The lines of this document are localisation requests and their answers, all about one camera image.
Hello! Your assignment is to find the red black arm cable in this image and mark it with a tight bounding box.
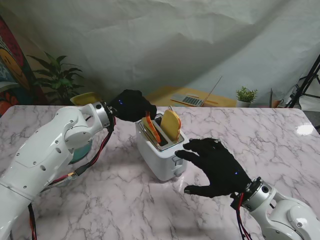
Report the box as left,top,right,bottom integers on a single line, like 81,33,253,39
229,191,252,240
27,115,118,240

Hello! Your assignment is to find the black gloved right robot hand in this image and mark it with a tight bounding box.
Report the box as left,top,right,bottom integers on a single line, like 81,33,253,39
174,137,252,200

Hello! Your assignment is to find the teal round plate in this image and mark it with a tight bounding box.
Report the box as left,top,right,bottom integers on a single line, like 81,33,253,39
67,138,94,165

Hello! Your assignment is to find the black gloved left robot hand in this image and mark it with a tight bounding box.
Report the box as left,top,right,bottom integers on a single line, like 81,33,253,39
109,89,158,123

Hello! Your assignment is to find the red black right arm cable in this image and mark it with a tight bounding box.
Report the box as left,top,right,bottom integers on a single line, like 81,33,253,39
229,191,252,240

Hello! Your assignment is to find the silver open laptop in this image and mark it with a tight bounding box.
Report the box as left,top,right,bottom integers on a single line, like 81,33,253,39
170,76,223,107

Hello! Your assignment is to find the large green leafy plant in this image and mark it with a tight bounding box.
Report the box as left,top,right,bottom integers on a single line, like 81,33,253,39
26,51,85,106

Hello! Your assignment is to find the yellow plastic chair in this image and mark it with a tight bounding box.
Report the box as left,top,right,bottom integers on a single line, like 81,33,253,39
69,91,101,106

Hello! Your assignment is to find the yellow toy toast slice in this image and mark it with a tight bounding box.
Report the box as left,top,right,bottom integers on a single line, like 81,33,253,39
160,109,182,141
141,111,162,147

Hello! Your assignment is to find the small potted green plant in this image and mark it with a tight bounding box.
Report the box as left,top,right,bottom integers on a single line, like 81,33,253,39
235,86,258,108

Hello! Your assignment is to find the black tripod stand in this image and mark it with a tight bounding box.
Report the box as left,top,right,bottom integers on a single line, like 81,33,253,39
284,53,320,109

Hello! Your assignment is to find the colourful cartoon mural banner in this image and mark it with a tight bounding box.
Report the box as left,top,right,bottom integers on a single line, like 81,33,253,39
0,14,49,118

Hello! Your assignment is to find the white two-slot toaster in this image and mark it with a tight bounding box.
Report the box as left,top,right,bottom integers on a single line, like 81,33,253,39
135,113,187,181

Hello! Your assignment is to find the red black left arm cable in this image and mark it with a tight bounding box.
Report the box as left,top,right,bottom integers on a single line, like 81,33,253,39
27,115,118,240

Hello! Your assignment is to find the white crumpled backdrop sheet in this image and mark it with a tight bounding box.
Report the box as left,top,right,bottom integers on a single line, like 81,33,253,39
0,0,320,107

